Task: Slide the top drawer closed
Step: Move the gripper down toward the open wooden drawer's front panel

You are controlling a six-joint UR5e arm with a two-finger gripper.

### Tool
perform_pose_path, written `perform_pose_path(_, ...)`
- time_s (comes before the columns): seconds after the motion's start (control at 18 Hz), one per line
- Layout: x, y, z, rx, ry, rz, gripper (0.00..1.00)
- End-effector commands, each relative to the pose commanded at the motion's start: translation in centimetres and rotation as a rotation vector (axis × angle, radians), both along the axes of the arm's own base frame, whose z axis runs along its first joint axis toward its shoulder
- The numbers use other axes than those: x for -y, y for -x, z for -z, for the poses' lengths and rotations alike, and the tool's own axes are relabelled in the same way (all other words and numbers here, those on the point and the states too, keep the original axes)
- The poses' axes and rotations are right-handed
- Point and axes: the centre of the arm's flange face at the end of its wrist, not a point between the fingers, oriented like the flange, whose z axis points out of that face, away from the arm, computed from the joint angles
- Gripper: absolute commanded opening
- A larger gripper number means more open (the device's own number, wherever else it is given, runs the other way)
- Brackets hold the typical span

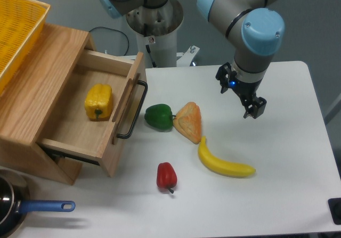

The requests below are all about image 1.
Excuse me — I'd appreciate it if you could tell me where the wooden drawer cabinet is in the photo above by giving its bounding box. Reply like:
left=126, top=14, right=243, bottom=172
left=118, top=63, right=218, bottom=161
left=1, top=23, right=95, bottom=185

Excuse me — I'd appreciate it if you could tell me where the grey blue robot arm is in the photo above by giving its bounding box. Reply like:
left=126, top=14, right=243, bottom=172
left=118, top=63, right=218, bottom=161
left=99, top=0, right=285, bottom=118

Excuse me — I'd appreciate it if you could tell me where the white metal bracket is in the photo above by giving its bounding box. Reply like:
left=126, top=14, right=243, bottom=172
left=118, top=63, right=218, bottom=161
left=176, top=45, right=200, bottom=67

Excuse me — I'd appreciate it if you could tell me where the wooden top drawer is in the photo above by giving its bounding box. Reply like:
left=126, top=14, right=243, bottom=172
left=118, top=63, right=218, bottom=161
left=37, top=50, right=148, bottom=177

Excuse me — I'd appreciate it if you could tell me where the orange sandwich toy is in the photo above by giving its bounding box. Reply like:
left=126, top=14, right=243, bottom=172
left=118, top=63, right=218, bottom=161
left=173, top=102, right=202, bottom=144

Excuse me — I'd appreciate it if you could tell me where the black drawer handle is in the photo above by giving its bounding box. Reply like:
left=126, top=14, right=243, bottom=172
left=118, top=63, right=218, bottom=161
left=116, top=79, right=149, bottom=139

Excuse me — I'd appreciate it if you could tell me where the blue handled frying pan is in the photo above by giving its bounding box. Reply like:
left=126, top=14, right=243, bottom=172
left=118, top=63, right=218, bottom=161
left=1, top=169, right=76, bottom=237

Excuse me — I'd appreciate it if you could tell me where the yellow bell pepper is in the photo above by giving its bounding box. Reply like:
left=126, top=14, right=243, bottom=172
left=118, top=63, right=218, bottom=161
left=84, top=84, right=113, bottom=120

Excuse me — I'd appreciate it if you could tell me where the yellow banana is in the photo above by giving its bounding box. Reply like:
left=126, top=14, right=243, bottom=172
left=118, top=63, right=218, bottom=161
left=198, top=136, right=256, bottom=178

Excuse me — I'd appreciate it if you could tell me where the black cable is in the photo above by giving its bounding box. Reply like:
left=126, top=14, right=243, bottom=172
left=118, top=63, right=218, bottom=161
left=88, top=26, right=130, bottom=56

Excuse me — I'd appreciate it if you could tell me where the black corner device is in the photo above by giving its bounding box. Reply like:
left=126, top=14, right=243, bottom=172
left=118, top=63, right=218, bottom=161
left=328, top=198, right=341, bottom=225

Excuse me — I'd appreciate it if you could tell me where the yellow plastic basket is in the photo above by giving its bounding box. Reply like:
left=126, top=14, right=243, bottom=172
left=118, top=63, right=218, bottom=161
left=1, top=0, right=51, bottom=92

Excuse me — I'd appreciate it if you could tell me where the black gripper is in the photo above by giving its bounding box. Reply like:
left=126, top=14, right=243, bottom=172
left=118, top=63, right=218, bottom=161
left=215, top=62, right=267, bottom=119

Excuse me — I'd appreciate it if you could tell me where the green bell pepper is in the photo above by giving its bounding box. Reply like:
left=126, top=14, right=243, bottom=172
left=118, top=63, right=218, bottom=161
left=144, top=103, right=176, bottom=132

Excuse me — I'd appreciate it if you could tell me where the red bell pepper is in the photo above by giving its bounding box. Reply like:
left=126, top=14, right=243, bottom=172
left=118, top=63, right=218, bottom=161
left=156, top=162, right=177, bottom=194

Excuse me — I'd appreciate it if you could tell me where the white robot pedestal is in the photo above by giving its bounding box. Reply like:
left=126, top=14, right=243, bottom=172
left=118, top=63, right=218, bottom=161
left=126, top=0, right=184, bottom=68

